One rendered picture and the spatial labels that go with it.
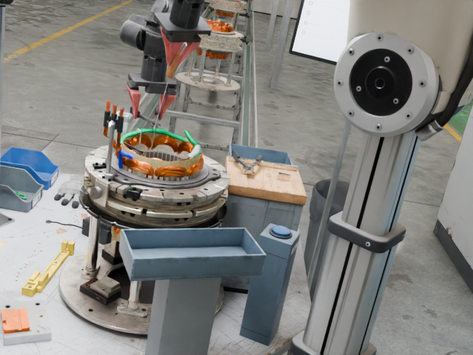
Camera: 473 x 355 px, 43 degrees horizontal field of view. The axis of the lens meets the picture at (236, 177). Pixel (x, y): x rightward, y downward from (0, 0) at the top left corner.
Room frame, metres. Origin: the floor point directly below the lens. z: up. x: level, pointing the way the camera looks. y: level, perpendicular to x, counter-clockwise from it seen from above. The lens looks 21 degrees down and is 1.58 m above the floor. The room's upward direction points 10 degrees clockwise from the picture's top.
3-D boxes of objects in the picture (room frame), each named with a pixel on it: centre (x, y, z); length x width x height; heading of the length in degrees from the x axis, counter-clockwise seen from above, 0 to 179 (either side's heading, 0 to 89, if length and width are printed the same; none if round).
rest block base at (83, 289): (1.17, 0.26, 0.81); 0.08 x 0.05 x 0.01; 63
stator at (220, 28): (3.54, 0.27, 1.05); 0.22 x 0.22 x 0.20
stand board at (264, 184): (1.41, -0.07, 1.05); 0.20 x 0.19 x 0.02; 5
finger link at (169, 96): (1.38, 0.22, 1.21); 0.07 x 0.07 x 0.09; 25
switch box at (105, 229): (1.47, 0.33, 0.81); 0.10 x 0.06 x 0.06; 59
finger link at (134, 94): (1.37, 0.25, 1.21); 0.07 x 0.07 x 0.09; 25
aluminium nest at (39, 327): (1.04, 0.38, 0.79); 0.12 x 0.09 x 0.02; 27
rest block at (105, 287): (1.17, 0.24, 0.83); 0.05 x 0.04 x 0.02; 63
